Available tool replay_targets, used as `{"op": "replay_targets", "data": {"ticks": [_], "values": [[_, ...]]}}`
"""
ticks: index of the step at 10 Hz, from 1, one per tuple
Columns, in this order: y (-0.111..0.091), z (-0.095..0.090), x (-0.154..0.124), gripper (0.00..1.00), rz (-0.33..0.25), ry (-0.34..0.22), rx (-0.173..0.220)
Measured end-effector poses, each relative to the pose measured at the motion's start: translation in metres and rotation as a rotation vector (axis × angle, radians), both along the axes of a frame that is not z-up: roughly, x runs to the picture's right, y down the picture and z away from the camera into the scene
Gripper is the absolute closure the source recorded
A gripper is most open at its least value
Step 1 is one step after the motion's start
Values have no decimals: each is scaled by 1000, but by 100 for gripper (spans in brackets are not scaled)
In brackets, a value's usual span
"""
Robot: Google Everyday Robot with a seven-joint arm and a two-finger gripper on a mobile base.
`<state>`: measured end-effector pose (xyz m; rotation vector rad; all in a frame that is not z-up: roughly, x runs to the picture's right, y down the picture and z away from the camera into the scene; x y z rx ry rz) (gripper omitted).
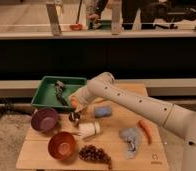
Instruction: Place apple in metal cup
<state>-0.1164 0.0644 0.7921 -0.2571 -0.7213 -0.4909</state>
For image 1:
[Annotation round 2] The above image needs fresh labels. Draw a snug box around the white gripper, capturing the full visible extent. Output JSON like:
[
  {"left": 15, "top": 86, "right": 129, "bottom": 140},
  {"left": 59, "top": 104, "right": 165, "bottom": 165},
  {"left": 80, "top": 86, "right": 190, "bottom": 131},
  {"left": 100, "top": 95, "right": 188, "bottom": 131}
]
[{"left": 68, "top": 86, "right": 90, "bottom": 127}]

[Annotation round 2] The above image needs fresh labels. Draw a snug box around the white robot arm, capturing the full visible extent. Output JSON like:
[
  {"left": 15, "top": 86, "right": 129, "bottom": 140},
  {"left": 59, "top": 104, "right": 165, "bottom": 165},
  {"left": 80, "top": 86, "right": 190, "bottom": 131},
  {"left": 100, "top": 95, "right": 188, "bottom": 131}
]
[{"left": 69, "top": 72, "right": 196, "bottom": 171}]

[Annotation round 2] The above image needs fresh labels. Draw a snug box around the white metal cup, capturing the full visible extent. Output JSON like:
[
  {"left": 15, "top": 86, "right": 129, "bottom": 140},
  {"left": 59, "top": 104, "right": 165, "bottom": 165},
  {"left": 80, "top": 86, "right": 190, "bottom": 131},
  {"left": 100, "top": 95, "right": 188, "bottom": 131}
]
[{"left": 79, "top": 122, "right": 101, "bottom": 139}]

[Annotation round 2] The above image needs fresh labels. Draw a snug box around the blue sponge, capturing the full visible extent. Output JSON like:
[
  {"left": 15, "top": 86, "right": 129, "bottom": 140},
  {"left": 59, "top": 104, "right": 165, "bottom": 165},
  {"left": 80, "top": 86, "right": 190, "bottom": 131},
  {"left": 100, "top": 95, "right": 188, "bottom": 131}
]
[{"left": 94, "top": 106, "right": 112, "bottom": 118}]

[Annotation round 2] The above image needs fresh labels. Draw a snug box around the purple bowl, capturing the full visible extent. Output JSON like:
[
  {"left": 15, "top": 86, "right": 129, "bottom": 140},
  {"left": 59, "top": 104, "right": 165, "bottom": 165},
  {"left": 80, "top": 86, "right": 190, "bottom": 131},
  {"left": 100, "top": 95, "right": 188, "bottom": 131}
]
[{"left": 31, "top": 108, "right": 59, "bottom": 132}]

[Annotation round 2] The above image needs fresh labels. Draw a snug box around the orange bowl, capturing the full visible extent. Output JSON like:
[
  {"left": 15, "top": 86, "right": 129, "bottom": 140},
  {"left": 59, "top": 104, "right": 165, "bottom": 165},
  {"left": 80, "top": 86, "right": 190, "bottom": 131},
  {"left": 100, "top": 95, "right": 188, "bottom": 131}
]
[{"left": 48, "top": 131, "right": 76, "bottom": 160}]

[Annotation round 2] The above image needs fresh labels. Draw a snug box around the black tool in tray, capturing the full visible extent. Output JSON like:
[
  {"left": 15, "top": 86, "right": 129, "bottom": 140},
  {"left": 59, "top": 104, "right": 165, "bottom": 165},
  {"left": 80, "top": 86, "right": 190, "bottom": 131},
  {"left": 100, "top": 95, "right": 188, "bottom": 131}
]
[{"left": 54, "top": 80, "right": 68, "bottom": 106}]

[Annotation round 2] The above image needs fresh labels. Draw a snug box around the green plastic tray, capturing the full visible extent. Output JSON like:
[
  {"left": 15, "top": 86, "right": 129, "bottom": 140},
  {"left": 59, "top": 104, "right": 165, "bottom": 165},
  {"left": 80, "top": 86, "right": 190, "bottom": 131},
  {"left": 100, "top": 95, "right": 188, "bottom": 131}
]
[{"left": 31, "top": 76, "right": 87, "bottom": 112}]

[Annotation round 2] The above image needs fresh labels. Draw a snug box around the wooden board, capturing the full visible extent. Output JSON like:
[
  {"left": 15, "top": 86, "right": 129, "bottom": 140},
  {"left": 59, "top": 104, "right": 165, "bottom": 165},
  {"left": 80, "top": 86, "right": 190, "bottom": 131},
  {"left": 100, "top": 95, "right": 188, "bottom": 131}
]
[{"left": 15, "top": 83, "right": 170, "bottom": 171}]

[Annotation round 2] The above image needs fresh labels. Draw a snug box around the purple grape bunch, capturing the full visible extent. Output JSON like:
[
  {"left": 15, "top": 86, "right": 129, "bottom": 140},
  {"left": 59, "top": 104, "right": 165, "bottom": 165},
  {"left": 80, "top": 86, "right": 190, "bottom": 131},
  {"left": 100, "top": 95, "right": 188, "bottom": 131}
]
[{"left": 79, "top": 145, "right": 112, "bottom": 170}]

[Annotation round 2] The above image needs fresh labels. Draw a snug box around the grey cloth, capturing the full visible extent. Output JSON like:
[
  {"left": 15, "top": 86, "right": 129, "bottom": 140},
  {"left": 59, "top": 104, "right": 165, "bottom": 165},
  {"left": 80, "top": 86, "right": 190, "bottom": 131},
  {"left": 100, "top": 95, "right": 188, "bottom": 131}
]
[{"left": 119, "top": 127, "right": 141, "bottom": 159}]

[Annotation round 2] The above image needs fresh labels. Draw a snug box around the orange carrot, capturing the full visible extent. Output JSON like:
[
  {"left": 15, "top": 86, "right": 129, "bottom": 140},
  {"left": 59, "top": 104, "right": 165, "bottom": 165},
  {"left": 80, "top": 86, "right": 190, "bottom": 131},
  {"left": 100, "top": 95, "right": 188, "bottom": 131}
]
[{"left": 138, "top": 120, "right": 152, "bottom": 145}]

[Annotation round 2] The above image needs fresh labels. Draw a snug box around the red object in background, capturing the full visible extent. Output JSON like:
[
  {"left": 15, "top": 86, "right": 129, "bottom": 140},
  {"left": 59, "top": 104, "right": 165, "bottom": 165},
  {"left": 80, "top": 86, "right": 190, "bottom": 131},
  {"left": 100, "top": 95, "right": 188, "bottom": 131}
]
[{"left": 70, "top": 23, "right": 83, "bottom": 31}]

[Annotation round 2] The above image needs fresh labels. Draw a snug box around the green background tray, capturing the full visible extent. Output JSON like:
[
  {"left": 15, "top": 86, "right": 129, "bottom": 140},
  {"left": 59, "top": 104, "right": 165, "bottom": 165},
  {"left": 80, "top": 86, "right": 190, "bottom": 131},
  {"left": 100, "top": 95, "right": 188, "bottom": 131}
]
[{"left": 89, "top": 20, "right": 111, "bottom": 30}]

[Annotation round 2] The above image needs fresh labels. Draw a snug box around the person in background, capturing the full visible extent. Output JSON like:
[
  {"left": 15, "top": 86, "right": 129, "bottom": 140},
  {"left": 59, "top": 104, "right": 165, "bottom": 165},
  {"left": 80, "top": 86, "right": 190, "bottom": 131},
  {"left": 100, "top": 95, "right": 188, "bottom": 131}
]
[{"left": 86, "top": 0, "right": 165, "bottom": 30}]

